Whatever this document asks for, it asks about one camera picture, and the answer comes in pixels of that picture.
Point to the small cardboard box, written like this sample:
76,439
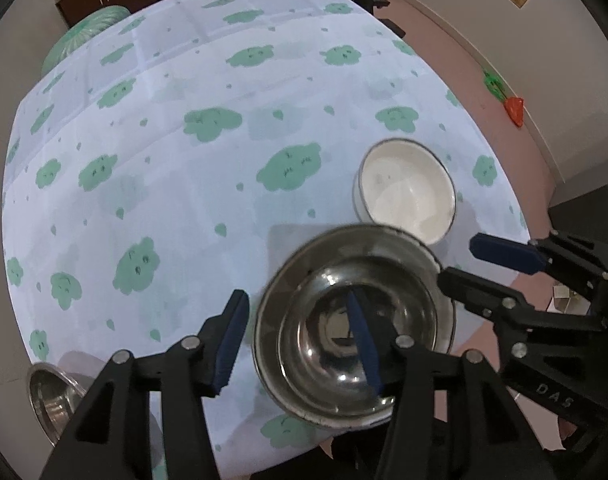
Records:
563,302

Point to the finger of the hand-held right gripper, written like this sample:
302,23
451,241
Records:
473,290
503,255

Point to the orange plastic toy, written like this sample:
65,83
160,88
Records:
514,109

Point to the large stainless steel bowl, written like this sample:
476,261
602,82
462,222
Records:
44,400
309,320

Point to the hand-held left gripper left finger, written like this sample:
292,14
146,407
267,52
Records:
231,340

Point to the white ceramic bowl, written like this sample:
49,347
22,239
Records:
408,190

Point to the green plastic toy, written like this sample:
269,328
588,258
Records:
493,82

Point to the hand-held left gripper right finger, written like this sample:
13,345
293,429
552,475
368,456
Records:
364,345

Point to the green cloud print tablecloth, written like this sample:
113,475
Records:
184,185

